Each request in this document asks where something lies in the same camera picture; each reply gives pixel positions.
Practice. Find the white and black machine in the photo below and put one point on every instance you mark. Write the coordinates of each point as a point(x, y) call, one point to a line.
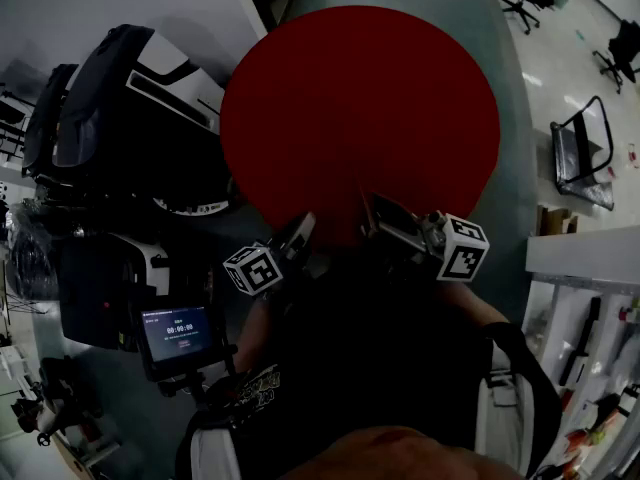
point(170, 133)

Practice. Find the small red object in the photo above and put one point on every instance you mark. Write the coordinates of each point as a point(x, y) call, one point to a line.
point(631, 313)

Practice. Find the black tablet screen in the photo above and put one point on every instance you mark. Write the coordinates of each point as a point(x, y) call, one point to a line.
point(177, 335)

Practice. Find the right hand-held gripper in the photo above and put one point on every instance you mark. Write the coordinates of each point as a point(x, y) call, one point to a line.
point(462, 253)

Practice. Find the black tripod equipment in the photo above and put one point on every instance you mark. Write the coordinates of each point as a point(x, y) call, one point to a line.
point(55, 398)

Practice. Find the person's torso in black shirt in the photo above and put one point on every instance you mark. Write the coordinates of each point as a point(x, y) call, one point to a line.
point(370, 358)

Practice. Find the small black bag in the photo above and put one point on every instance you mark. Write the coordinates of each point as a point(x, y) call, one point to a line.
point(42, 123)

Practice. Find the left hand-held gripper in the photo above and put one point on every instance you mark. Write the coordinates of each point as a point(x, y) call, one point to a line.
point(254, 270)

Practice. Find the large black bag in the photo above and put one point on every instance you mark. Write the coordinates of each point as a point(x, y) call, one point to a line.
point(95, 98)

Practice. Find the black platform cart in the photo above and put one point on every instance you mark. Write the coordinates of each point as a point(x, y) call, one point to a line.
point(580, 163)

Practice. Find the long black tool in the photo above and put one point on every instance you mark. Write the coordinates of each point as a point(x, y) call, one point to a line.
point(582, 338)

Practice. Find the black box with white casing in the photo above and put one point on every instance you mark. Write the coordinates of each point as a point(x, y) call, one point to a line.
point(100, 293)

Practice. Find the white shelf unit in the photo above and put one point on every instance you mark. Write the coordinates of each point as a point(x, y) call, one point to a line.
point(575, 258)

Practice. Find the round red table mat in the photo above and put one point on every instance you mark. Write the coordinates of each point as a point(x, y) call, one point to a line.
point(360, 113)

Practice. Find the brown cardboard box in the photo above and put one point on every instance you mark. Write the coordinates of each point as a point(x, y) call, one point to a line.
point(555, 220)

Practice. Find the red floor item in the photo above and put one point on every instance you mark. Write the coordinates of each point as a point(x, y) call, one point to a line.
point(632, 155)

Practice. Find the person's right forearm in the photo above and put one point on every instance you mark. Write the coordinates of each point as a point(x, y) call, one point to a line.
point(472, 303)

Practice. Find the tan cardboard box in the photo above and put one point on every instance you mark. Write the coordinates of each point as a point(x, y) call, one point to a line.
point(82, 460)

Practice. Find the person's left forearm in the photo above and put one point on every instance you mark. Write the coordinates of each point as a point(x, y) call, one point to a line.
point(255, 328)

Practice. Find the black plastic-wrapped bundle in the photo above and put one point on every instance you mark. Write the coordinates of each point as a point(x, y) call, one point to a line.
point(30, 253)

